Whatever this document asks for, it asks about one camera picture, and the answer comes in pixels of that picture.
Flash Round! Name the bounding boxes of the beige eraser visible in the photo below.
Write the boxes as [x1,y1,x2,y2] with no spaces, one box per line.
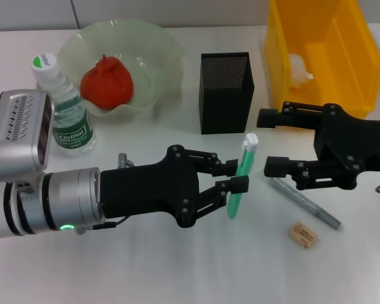
[288,221,320,250]

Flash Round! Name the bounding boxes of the white paper ball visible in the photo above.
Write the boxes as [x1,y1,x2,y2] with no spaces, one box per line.
[288,53,314,91]

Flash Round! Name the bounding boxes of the grey pen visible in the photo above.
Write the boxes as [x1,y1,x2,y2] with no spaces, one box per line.
[269,176,342,229]

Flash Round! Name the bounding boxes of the yellow plastic bin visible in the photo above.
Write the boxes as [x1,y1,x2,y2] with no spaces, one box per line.
[265,0,380,130]

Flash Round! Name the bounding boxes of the green glass fruit plate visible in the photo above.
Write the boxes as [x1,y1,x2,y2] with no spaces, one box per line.
[56,19,184,123]

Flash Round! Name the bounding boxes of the left gripper cable with connector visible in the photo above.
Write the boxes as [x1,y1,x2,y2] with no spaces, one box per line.
[74,153,136,236]

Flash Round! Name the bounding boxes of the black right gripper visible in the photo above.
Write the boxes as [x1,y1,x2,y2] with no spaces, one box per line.
[256,101,380,191]

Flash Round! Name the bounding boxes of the black mesh pen holder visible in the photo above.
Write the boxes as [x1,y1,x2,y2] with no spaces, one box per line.
[198,52,256,136]

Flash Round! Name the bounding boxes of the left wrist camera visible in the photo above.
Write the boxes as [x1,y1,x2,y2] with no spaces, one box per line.
[0,89,56,184]

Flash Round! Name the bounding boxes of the green pen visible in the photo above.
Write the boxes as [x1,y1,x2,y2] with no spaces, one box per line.
[227,132,259,220]

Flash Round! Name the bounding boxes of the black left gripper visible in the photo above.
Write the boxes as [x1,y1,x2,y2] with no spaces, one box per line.
[99,144,250,229]

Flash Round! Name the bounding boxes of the clear green-label water bottle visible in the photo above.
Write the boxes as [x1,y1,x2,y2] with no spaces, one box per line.
[30,52,96,158]

